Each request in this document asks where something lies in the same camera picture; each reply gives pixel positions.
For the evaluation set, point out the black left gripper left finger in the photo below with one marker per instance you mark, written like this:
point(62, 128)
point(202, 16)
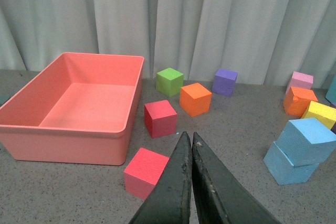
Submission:
point(170, 200)

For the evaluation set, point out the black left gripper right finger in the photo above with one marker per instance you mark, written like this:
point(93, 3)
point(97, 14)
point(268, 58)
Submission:
point(219, 196)

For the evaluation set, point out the light blue foam block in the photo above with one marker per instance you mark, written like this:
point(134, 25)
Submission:
point(283, 170)
point(306, 141)

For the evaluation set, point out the bright red foam block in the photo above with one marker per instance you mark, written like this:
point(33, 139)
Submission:
point(143, 172)

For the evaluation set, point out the dark red foam block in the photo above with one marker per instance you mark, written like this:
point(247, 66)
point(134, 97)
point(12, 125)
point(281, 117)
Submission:
point(160, 118)

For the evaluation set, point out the orange foam block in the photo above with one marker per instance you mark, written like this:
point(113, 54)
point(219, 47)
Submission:
point(297, 100)
point(195, 99)

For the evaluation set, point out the purple foam block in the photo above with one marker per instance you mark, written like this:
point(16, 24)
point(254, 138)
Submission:
point(224, 82)
point(333, 129)

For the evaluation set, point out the green foam block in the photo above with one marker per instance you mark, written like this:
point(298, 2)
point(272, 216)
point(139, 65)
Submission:
point(169, 81)

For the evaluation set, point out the orange foam block right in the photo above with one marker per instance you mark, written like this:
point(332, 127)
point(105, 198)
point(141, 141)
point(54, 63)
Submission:
point(297, 100)

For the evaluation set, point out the pink plastic bin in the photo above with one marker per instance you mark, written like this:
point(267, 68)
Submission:
point(80, 109)

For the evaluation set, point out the purple foam block right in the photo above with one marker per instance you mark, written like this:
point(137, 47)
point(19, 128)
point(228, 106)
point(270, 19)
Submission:
point(333, 129)

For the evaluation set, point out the yellow foam block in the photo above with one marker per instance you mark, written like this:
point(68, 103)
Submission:
point(323, 113)

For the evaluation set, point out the pink foam block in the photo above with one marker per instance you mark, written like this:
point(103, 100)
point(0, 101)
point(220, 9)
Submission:
point(301, 80)

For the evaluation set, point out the teal plastic bin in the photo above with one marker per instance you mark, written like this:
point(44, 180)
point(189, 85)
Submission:
point(331, 93)

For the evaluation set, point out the grey curtain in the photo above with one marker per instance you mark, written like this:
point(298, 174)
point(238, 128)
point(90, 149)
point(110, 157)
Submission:
point(265, 41)

